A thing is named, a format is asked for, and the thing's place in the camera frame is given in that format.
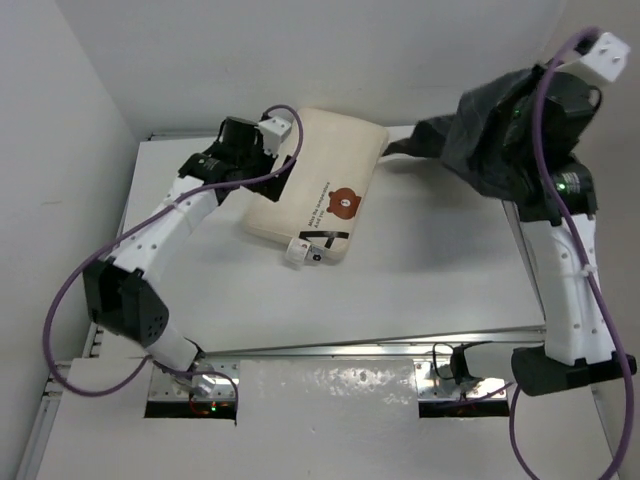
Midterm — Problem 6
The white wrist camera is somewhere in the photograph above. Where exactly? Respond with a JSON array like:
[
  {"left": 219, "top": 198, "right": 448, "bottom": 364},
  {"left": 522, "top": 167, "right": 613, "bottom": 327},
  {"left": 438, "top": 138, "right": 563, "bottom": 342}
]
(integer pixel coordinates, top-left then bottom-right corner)
[
  {"left": 574, "top": 32, "right": 631, "bottom": 88},
  {"left": 257, "top": 116, "right": 292, "bottom": 155}
]

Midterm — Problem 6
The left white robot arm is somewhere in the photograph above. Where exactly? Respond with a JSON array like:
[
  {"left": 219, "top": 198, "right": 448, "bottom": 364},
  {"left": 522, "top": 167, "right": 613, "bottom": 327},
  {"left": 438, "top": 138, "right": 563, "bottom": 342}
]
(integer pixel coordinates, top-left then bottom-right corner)
[{"left": 83, "top": 114, "right": 301, "bottom": 371}]

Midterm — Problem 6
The cream pillow with bear print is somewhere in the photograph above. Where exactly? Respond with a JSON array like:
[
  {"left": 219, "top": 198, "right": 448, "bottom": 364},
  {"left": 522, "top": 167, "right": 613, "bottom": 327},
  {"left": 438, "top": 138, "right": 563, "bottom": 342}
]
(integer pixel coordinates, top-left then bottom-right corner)
[{"left": 243, "top": 108, "right": 389, "bottom": 264}]

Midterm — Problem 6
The dark plaid pillowcase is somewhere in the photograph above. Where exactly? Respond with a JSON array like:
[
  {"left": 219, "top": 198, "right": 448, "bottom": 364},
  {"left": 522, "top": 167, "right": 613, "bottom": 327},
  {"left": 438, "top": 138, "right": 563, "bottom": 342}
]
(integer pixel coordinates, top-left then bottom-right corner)
[{"left": 384, "top": 67, "right": 541, "bottom": 201}]

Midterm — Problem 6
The purple cable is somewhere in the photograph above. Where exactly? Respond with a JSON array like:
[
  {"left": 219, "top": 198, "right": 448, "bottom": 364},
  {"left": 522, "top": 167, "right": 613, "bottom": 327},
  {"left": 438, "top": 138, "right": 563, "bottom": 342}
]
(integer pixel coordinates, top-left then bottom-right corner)
[
  {"left": 508, "top": 27, "right": 629, "bottom": 480},
  {"left": 42, "top": 103, "right": 306, "bottom": 397}
]

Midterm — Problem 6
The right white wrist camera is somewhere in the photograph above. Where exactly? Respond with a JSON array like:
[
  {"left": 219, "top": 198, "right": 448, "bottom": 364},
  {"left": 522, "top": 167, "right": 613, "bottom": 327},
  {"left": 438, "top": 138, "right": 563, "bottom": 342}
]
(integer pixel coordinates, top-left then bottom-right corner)
[{"left": 574, "top": 32, "right": 631, "bottom": 88}]

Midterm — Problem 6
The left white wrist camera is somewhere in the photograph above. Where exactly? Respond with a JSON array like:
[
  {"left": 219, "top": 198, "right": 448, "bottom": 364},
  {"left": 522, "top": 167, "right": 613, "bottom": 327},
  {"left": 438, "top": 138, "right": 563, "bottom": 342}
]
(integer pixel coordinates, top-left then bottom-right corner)
[{"left": 257, "top": 116, "right": 292, "bottom": 155}]

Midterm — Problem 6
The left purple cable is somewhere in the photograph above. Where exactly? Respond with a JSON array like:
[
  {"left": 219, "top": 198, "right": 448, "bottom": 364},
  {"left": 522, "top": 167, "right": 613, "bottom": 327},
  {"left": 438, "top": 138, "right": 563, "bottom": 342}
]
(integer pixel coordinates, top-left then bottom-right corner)
[{"left": 42, "top": 103, "right": 306, "bottom": 397}]

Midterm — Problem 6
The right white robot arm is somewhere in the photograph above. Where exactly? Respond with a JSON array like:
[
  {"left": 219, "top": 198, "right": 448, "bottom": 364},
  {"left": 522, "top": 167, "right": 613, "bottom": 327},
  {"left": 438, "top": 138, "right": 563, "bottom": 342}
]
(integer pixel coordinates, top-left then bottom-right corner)
[{"left": 503, "top": 73, "right": 623, "bottom": 396}]

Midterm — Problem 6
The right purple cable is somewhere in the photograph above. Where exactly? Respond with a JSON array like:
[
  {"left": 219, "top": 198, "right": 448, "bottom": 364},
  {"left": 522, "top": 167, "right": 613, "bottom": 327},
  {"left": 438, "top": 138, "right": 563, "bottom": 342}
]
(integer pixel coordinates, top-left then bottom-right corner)
[{"left": 508, "top": 27, "right": 629, "bottom": 480}]

